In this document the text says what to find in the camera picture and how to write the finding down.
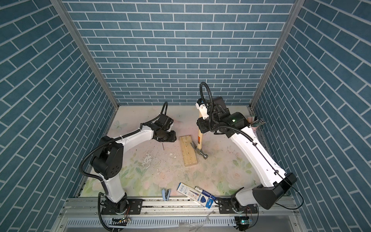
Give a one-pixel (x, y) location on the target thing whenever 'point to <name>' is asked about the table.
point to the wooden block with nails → (189, 152)
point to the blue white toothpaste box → (195, 195)
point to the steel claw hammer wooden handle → (199, 149)
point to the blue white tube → (200, 190)
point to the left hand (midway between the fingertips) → (177, 139)
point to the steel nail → (163, 146)
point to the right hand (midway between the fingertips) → (201, 122)
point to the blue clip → (165, 194)
